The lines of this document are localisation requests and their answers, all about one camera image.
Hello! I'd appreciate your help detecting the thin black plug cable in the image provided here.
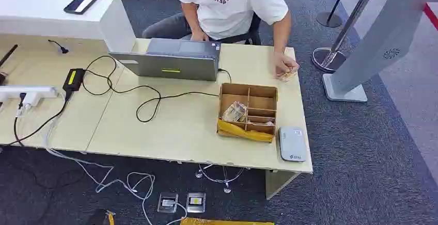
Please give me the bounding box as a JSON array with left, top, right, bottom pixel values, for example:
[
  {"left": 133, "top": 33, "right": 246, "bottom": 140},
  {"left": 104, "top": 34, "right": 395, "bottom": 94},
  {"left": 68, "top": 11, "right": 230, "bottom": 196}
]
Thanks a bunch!
[{"left": 13, "top": 92, "right": 27, "bottom": 147}]

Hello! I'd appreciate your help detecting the black laptop power cable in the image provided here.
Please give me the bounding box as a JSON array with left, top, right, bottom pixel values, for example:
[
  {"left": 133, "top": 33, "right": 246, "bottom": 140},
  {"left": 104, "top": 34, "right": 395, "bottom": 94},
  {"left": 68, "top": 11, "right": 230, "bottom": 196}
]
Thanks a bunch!
[{"left": 81, "top": 55, "right": 232, "bottom": 124}]

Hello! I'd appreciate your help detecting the clear cable with suction cups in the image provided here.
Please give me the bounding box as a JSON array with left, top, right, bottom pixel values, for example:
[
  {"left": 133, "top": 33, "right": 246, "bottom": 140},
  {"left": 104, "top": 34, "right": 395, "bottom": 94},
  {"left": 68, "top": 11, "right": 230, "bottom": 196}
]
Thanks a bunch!
[{"left": 195, "top": 163, "right": 246, "bottom": 195}]

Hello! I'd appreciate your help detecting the silver stanchion post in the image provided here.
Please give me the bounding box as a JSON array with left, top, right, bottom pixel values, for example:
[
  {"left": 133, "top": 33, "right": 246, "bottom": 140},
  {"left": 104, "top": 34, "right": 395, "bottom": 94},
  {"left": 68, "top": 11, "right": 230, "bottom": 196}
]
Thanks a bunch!
[{"left": 311, "top": 0, "right": 385, "bottom": 74}]

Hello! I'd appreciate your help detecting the grey white card reader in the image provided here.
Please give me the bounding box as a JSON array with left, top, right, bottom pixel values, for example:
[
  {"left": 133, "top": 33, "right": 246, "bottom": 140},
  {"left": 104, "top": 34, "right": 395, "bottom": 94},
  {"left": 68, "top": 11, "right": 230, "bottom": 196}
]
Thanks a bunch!
[{"left": 278, "top": 126, "right": 308, "bottom": 163}]

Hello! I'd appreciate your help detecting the person's left hand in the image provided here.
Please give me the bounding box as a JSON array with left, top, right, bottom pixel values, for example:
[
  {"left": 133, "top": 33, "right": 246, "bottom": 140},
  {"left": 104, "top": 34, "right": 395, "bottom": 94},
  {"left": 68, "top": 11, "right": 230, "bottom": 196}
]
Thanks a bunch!
[{"left": 272, "top": 52, "right": 300, "bottom": 79}]

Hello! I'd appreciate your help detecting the short black connector cable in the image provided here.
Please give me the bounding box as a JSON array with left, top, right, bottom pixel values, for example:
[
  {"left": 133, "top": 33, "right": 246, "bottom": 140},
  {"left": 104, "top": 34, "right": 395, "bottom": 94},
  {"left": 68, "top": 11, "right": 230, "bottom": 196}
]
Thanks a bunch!
[{"left": 48, "top": 39, "right": 70, "bottom": 55}]

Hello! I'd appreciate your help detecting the black stanchion post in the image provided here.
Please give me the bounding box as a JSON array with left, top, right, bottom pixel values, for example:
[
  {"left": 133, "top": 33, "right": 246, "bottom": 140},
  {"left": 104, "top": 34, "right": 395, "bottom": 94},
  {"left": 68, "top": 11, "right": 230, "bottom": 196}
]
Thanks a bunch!
[{"left": 316, "top": 0, "right": 353, "bottom": 29}]

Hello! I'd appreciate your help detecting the pale desk leg panel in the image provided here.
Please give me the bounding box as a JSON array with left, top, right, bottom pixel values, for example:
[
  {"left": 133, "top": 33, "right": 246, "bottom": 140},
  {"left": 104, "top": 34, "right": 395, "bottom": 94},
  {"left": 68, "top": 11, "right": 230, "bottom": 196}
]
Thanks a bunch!
[{"left": 265, "top": 169, "right": 302, "bottom": 201}]

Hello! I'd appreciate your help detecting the steel floor socket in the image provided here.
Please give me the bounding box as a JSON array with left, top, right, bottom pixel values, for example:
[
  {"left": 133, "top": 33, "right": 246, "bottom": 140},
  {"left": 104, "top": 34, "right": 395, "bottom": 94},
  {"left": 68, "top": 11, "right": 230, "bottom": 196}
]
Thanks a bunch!
[
  {"left": 186, "top": 192, "right": 207, "bottom": 214},
  {"left": 157, "top": 192, "right": 179, "bottom": 214}
]

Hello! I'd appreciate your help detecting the black adapter mains cable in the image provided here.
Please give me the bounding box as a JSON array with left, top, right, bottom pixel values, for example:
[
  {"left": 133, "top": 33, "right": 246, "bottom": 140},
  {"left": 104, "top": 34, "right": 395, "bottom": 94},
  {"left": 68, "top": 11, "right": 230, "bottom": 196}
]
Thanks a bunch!
[{"left": 0, "top": 91, "right": 73, "bottom": 148}]

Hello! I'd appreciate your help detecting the yellow tape strip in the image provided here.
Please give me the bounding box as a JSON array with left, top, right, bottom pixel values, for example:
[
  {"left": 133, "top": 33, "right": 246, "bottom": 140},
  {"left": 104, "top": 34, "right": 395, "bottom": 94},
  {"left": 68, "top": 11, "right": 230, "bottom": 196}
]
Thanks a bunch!
[{"left": 217, "top": 119, "right": 276, "bottom": 144}]

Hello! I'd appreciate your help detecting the wooden divided card box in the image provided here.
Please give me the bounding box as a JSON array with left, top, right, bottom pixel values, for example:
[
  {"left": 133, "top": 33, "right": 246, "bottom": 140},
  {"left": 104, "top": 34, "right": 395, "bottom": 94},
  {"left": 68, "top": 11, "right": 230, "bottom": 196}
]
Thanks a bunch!
[{"left": 216, "top": 82, "right": 278, "bottom": 144}]

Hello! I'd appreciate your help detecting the white counter block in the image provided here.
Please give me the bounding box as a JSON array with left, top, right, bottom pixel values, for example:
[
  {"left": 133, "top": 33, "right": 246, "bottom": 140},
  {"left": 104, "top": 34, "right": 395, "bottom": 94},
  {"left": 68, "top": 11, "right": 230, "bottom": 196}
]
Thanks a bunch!
[{"left": 0, "top": 0, "right": 137, "bottom": 54}]

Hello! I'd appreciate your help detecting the black rod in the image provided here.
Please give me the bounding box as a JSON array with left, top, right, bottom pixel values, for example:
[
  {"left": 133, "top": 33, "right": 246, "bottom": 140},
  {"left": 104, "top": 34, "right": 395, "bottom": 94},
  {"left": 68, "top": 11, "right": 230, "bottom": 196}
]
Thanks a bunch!
[{"left": 0, "top": 44, "right": 19, "bottom": 68}]

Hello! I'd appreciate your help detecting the grey laptop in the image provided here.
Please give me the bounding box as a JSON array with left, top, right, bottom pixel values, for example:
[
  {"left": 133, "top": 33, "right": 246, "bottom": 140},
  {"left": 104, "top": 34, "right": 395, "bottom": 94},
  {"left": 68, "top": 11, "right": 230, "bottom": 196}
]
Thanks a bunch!
[{"left": 108, "top": 38, "right": 222, "bottom": 82}]

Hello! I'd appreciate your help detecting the person's right hand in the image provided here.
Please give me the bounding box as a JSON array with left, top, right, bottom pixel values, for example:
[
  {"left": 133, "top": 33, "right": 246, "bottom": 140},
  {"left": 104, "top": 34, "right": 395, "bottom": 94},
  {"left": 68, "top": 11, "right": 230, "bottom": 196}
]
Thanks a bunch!
[{"left": 190, "top": 29, "right": 210, "bottom": 42}]

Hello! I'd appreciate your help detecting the black bag yellow strap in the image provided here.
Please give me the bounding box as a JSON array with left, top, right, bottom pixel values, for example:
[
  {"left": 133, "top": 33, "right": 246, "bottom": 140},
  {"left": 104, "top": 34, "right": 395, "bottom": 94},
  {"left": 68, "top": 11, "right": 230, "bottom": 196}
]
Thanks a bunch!
[{"left": 85, "top": 209, "right": 116, "bottom": 225}]

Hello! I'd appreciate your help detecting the person in white shirt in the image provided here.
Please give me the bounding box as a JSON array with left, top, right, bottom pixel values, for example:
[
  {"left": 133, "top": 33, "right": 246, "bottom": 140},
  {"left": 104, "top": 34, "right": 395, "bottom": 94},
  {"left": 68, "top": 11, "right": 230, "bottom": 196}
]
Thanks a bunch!
[{"left": 142, "top": 0, "right": 292, "bottom": 45}]

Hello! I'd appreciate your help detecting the stack of printed cards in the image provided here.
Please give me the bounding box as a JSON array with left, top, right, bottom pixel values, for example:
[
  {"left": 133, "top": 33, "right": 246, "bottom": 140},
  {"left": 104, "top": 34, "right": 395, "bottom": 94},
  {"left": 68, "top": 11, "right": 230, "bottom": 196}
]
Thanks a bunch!
[{"left": 222, "top": 101, "right": 248, "bottom": 124}]

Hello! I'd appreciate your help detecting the white power strip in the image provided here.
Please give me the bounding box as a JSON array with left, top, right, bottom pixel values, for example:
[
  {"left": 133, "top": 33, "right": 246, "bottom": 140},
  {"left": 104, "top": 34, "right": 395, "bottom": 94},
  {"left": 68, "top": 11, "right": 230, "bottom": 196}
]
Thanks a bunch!
[{"left": 0, "top": 86, "right": 58, "bottom": 103}]

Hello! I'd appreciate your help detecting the yellow flat package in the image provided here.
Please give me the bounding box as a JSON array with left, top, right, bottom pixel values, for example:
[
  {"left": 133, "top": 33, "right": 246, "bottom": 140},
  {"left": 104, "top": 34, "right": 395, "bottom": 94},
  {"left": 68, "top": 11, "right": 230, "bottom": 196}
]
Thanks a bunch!
[{"left": 180, "top": 217, "right": 275, "bottom": 225}]

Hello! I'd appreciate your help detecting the black power adapter yellow label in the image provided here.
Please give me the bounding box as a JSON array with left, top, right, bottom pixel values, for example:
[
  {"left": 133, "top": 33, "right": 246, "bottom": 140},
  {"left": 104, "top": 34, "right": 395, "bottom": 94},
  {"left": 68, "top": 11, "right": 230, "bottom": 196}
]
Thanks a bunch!
[{"left": 62, "top": 68, "right": 86, "bottom": 93}]

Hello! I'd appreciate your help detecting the white charger plug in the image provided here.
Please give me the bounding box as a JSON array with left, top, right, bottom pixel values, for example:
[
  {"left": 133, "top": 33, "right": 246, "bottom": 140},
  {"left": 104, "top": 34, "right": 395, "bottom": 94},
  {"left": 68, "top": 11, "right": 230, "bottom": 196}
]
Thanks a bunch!
[{"left": 22, "top": 92, "right": 40, "bottom": 110}]

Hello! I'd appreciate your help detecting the white flat device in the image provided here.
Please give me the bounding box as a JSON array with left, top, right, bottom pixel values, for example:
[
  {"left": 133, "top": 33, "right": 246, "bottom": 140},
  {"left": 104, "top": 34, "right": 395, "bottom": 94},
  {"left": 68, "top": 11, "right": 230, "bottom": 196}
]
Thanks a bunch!
[{"left": 74, "top": 0, "right": 104, "bottom": 14}]

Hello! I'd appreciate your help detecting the black phone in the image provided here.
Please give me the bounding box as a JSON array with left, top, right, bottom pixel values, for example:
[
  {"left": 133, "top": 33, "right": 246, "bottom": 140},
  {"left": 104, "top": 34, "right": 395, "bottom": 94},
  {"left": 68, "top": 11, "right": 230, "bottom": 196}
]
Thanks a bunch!
[{"left": 64, "top": 0, "right": 97, "bottom": 15}]

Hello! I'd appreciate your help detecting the grey kiosk stand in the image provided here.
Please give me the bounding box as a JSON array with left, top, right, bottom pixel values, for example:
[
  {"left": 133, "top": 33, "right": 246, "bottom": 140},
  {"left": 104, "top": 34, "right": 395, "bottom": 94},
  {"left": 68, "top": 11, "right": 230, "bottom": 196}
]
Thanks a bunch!
[{"left": 322, "top": 0, "right": 438, "bottom": 103}]

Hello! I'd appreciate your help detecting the white cable bundle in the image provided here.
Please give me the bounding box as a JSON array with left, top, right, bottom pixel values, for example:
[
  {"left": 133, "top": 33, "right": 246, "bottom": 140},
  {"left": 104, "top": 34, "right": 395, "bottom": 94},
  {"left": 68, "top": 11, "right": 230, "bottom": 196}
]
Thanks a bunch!
[{"left": 42, "top": 93, "right": 188, "bottom": 225}]

